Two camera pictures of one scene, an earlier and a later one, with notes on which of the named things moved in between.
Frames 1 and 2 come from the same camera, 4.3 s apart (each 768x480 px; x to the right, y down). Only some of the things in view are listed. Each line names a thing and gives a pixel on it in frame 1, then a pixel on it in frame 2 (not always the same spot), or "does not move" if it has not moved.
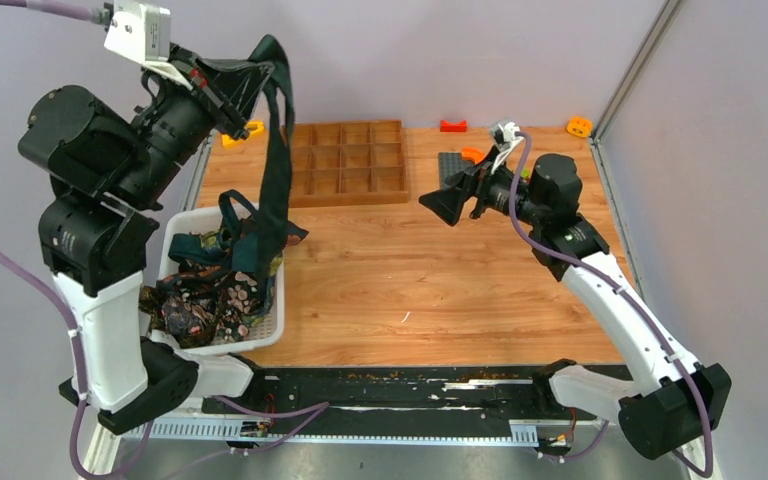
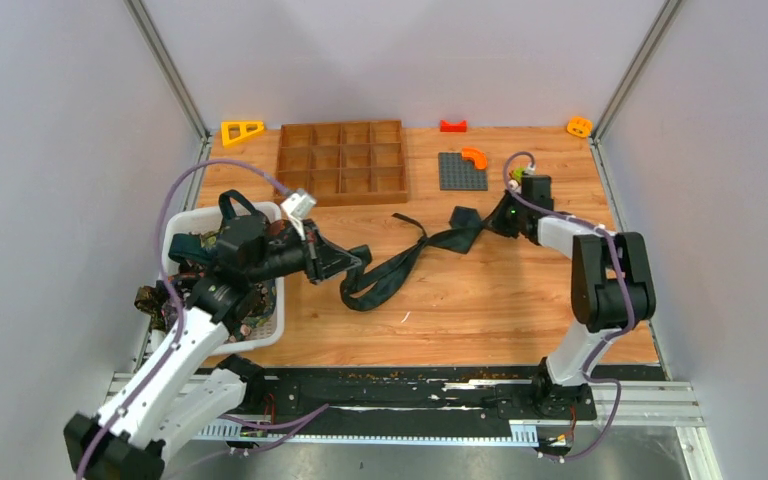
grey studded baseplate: (450, 165) does not move
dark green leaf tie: (276, 224) -> (370, 288)
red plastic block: (453, 127) does not move
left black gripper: (227, 90) -> (324, 259)
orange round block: (580, 126) does not move
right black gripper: (476, 182) -> (495, 221)
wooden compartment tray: (347, 163) does not move
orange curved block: (468, 153) does not move
